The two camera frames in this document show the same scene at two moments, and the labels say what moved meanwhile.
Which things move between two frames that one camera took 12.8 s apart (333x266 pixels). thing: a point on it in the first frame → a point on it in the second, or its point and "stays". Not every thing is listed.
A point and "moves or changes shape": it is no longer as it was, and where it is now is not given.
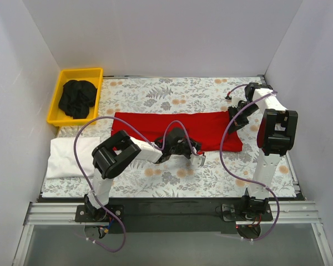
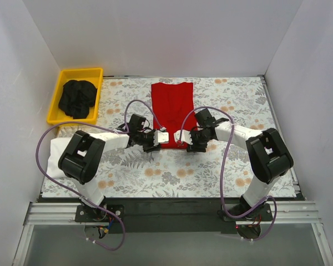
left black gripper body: [187, 148] → [150, 139]
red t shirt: [208, 129] moves or changes shape
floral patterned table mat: [183, 137] stays
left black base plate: [105, 215] stays
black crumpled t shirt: [76, 97] stays
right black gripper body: [239, 119] → [195, 138]
